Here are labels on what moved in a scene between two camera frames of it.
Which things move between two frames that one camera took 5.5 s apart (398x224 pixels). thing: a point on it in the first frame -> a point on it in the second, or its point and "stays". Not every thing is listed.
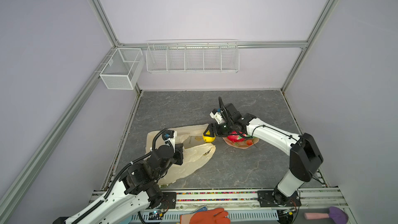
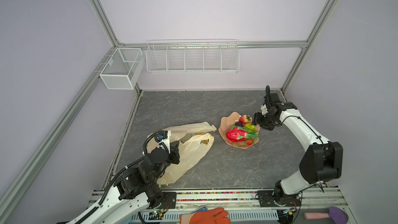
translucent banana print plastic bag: x=196 y=152 stays
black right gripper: x=211 y=127 -> x=256 y=120
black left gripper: x=179 y=151 stays
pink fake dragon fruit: x=237 y=138 stays
